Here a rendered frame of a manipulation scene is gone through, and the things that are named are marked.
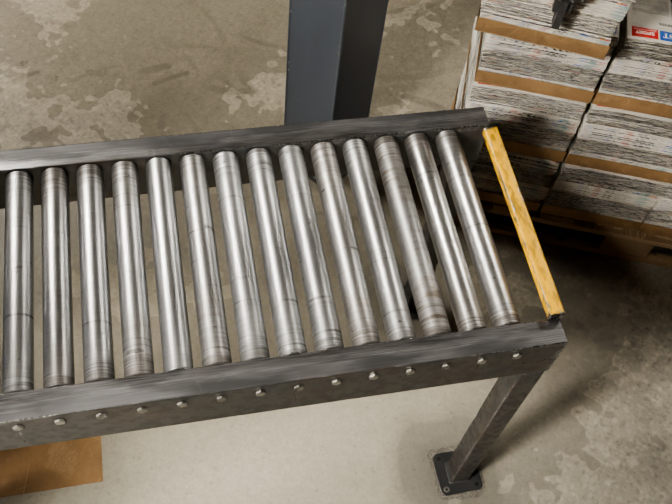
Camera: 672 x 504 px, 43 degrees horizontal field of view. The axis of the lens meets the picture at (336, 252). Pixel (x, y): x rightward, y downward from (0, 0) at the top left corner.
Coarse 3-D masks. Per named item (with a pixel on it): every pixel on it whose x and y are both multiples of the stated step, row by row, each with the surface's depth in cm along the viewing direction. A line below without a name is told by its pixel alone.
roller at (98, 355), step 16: (80, 176) 160; (96, 176) 160; (80, 192) 158; (96, 192) 158; (80, 208) 157; (96, 208) 156; (80, 224) 155; (96, 224) 155; (80, 240) 153; (96, 240) 153; (80, 256) 152; (96, 256) 151; (80, 272) 151; (96, 272) 149; (96, 288) 148; (96, 304) 146; (96, 320) 144; (96, 336) 143; (112, 336) 146; (96, 352) 141; (112, 352) 143; (96, 368) 140; (112, 368) 142
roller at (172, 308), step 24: (168, 168) 163; (168, 192) 160; (168, 216) 157; (168, 240) 154; (168, 264) 151; (168, 288) 149; (168, 312) 146; (168, 336) 144; (168, 360) 142; (192, 360) 144
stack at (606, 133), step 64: (640, 0) 195; (512, 64) 201; (576, 64) 197; (640, 64) 195; (512, 128) 219; (576, 128) 214; (640, 128) 210; (576, 192) 236; (640, 192) 231; (640, 256) 254
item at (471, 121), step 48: (96, 144) 164; (144, 144) 165; (192, 144) 166; (240, 144) 167; (288, 144) 168; (336, 144) 171; (432, 144) 177; (480, 144) 180; (0, 192) 164; (144, 192) 172
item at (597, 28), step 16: (496, 0) 177; (512, 0) 176; (528, 0) 175; (544, 0) 173; (592, 0) 171; (608, 0) 169; (624, 0) 168; (480, 16) 181; (496, 16) 180; (512, 16) 179; (528, 16) 178; (544, 16) 177; (576, 16) 175; (592, 16) 174; (608, 16) 173; (624, 16) 172; (560, 32) 180; (576, 32) 179; (592, 32) 178; (608, 32) 177
